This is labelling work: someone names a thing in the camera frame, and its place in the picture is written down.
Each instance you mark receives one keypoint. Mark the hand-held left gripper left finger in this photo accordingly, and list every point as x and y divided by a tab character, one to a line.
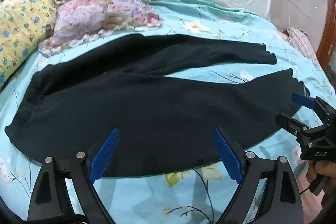
103	155

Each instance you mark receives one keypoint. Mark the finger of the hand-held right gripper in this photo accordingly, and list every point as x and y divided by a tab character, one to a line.
292	125
302	100

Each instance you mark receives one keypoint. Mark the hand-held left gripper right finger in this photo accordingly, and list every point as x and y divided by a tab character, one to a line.
227	155

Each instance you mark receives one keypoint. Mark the black pants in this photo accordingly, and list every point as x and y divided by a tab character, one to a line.
157	108

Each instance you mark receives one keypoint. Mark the person's right hand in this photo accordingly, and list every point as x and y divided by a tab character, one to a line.
321	166

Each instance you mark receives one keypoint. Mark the plaid cloth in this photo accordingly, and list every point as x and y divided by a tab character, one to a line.
302	40

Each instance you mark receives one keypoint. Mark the turquoise floral bed sheet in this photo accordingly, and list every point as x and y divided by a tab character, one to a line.
236	29

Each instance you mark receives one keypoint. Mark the pink floral ruffled pillow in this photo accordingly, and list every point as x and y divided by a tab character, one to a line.
86	14

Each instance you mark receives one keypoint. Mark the yellow printed pillow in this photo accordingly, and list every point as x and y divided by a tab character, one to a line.
21	29

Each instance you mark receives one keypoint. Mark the wooden door frame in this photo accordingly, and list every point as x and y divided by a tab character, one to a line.
328	37

